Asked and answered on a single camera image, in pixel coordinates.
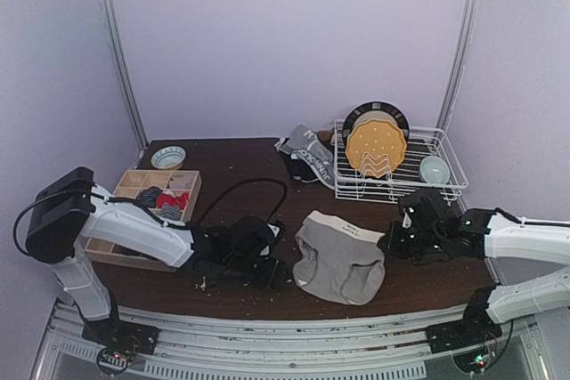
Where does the right aluminium corner post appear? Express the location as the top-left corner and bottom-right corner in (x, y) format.
(436, 0), (479, 131)

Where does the brown cloth item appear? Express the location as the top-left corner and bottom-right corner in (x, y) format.
(317, 130), (334, 141)

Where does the white wire dish rack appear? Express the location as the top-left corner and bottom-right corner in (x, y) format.
(334, 119), (468, 204)

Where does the grey underwear white waistband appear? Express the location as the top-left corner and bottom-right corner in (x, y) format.
(292, 210), (386, 306)

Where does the dark striped rolled underwear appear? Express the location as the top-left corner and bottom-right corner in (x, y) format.
(135, 186), (162, 209)

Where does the grey striped rolled underwear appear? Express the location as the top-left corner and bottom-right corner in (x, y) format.
(158, 203), (183, 221)

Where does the black underwear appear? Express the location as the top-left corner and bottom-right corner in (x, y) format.
(282, 154), (319, 183)

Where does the yellow scalloped plate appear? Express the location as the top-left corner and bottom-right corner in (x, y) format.
(345, 119), (407, 178)

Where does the pink beige rolled underwear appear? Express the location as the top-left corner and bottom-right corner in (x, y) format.
(167, 174), (196, 190)

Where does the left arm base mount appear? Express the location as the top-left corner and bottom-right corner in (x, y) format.
(79, 303), (160, 377)

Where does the wooden compartment organizer box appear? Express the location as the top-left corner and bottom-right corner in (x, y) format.
(84, 170), (202, 272)

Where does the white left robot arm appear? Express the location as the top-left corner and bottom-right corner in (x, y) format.
(13, 167), (289, 322)

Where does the red rolled underwear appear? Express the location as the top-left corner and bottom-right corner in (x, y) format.
(156, 192), (190, 211)

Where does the aluminium corner post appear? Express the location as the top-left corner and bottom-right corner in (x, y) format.
(100, 0), (149, 151)
(436, 0), (479, 131)

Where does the black rimmed plate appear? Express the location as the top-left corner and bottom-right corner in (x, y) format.
(341, 101), (410, 144)

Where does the pale green glass bowl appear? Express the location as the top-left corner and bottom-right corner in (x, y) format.
(419, 155), (451, 185)

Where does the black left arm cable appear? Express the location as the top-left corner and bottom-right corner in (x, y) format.
(12, 177), (289, 261)

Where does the blue yellow patterned bowl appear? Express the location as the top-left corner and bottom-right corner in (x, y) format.
(151, 146), (186, 170)

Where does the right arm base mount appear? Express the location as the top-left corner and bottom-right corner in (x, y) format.
(426, 286), (502, 376)

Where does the aluminium rail front frame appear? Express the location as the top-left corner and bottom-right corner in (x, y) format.
(30, 302), (557, 379)

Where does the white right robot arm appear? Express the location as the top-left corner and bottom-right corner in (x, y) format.
(377, 188), (569, 327)

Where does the left aluminium corner post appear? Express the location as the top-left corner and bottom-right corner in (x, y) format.
(100, 0), (149, 151)

